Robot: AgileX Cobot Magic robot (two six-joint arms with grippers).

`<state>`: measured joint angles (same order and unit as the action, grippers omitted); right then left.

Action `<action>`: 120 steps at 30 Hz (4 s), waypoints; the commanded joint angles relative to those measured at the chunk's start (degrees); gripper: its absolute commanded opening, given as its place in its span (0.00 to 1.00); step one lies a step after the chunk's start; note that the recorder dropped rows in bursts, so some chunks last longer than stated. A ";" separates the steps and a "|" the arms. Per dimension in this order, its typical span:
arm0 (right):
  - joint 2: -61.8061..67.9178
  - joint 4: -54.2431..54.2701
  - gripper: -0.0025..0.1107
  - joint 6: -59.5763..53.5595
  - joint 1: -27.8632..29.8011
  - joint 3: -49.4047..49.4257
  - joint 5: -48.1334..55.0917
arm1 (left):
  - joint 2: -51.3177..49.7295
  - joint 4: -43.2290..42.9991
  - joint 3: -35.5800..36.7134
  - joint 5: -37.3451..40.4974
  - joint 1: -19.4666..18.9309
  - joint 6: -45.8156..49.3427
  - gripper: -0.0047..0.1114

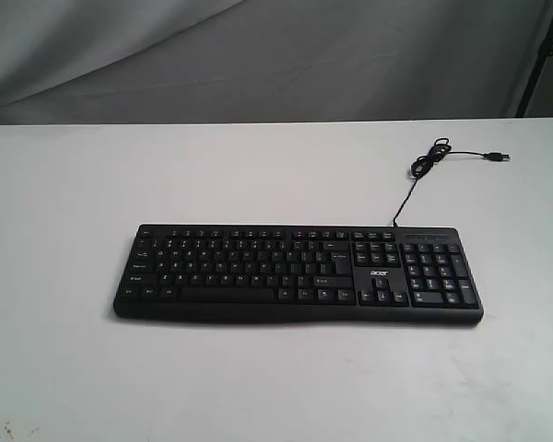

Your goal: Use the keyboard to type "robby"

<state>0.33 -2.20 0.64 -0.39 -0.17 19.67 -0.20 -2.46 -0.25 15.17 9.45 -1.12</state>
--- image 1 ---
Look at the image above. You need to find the black acer keyboard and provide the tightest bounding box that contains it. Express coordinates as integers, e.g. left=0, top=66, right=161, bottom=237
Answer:
left=113, top=225, right=484, bottom=325

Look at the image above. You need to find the grey backdrop cloth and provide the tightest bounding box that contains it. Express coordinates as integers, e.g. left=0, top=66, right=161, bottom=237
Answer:
left=0, top=1, right=553, bottom=124

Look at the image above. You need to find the black tripod stand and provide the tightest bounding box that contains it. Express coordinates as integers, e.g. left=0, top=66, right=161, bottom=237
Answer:
left=514, top=12, right=553, bottom=119

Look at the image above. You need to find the black USB cable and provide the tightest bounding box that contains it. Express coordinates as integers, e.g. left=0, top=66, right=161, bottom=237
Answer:
left=391, top=136, right=512, bottom=228

